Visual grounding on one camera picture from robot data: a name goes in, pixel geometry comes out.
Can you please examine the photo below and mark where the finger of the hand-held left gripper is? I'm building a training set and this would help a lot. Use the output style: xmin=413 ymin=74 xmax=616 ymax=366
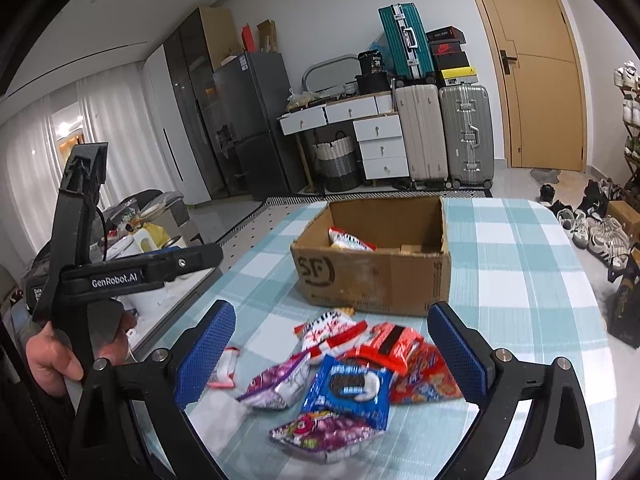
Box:
xmin=145 ymin=242 xmax=224 ymax=286

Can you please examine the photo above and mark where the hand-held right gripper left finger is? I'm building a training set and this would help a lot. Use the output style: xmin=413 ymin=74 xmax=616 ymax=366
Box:
xmin=70 ymin=300 xmax=237 ymax=480

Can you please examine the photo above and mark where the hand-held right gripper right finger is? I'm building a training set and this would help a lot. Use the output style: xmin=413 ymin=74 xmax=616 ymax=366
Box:
xmin=427 ymin=301 xmax=596 ymax=480

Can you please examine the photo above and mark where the orange red snack packet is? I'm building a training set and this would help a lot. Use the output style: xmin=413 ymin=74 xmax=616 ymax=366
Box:
xmin=389 ymin=345 xmax=463 ymax=406

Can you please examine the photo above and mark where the purple white snack packet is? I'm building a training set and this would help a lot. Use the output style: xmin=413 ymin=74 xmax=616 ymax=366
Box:
xmin=236 ymin=350 xmax=312 ymax=411

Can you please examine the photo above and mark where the brown cardboard box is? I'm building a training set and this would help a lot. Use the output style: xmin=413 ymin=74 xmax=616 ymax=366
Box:
xmin=290 ymin=196 xmax=452 ymax=318

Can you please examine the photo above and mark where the white red noodle snack packet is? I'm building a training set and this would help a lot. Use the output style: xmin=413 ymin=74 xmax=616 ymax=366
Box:
xmin=293 ymin=308 xmax=371 ymax=366

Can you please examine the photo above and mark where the purple candy packet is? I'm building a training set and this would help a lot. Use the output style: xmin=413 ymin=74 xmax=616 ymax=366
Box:
xmin=269 ymin=408 xmax=383 ymax=463

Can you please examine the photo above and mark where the person's left forearm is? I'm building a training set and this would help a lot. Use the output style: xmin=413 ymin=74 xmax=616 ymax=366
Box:
xmin=0 ymin=380 xmax=76 ymax=480

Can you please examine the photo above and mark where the person's left hand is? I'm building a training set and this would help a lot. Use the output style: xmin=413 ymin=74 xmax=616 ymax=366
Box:
xmin=25 ymin=311 xmax=138 ymax=400

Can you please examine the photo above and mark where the small white pink packet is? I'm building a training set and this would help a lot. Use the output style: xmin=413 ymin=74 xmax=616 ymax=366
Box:
xmin=207 ymin=346 xmax=241 ymax=390

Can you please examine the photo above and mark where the white side table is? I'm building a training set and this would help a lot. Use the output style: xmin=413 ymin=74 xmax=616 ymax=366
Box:
xmin=122 ymin=260 xmax=221 ymax=361

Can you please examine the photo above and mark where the red packet with black stripe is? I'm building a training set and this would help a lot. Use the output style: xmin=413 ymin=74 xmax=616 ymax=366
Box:
xmin=345 ymin=322 xmax=425 ymax=376

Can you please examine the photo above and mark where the white curtain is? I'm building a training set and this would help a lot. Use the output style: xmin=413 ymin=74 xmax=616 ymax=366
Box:
xmin=0 ymin=72 xmax=151 ymax=266

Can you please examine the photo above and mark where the teal white checked tablecloth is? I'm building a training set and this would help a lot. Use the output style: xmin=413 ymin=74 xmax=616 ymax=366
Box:
xmin=135 ymin=197 xmax=616 ymax=480

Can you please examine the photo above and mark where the blue cookie packet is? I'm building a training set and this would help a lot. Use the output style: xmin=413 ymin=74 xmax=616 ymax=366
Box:
xmin=302 ymin=355 xmax=393 ymax=431

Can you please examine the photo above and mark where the dark glass cabinet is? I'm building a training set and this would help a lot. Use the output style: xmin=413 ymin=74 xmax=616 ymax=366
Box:
xmin=165 ymin=7 xmax=246 ymax=202

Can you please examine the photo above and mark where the grey refrigerator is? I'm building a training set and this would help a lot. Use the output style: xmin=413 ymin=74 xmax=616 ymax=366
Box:
xmin=212 ymin=51 xmax=307 ymax=202

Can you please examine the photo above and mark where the white red packet with yellow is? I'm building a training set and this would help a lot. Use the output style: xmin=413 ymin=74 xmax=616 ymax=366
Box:
xmin=327 ymin=226 xmax=377 ymax=252

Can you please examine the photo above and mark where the grey white woven basket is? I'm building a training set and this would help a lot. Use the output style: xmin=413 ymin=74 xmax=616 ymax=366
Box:
xmin=312 ymin=131 xmax=362 ymax=192

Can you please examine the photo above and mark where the pile of shoes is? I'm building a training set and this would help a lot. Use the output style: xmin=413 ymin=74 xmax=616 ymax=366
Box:
xmin=539 ymin=179 xmax=640 ymax=271

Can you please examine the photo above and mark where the grey doormat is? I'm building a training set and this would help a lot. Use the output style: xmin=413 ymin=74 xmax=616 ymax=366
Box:
xmin=530 ymin=167 xmax=564 ymax=186

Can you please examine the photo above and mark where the small cardboard box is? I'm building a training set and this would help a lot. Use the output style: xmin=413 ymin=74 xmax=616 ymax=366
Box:
xmin=606 ymin=200 xmax=640 ymax=242

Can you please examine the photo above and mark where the silver suitcase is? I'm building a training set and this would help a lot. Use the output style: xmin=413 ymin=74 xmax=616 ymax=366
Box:
xmin=439 ymin=84 xmax=496 ymax=190

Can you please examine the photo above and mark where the white desk with drawers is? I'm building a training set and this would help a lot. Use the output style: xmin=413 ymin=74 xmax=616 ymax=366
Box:
xmin=278 ymin=92 xmax=412 ymax=181

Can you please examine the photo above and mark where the beige suitcase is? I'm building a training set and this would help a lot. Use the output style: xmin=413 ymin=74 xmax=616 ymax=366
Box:
xmin=394 ymin=80 xmax=449 ymax=189

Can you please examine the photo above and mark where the oval mirror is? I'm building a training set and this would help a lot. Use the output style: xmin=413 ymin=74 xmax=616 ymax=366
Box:
xmin=301 ymin=54 xmax=359 ymax=94

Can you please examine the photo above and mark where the black round container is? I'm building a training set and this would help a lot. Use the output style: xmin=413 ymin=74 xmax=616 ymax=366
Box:
xmin=357 ymin=50 xmax=384 ymax=79

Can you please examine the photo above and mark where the wooden door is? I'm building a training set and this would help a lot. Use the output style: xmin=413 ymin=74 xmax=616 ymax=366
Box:
xmin=457 ymin=0 xmax=587 ymax=173

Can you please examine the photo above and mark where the black yellow shoe box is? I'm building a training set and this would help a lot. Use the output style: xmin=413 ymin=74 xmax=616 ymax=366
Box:
xmin=432 ymin=52 xmax=474 ymax=87

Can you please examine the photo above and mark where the shoe rack with shoes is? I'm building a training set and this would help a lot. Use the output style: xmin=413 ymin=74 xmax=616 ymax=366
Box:
xmin=612 ymin=60 xmax=640 ymax=187

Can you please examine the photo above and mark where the teal suitcase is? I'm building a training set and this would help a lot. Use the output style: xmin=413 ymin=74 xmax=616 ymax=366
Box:
xmin=378 ymin=3 xmax=436 ymax=83

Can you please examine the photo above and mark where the red black shoe box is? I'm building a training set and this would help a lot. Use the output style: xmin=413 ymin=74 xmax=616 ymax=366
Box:
xmin=430 ymin=40 xmax=467 ymax=57

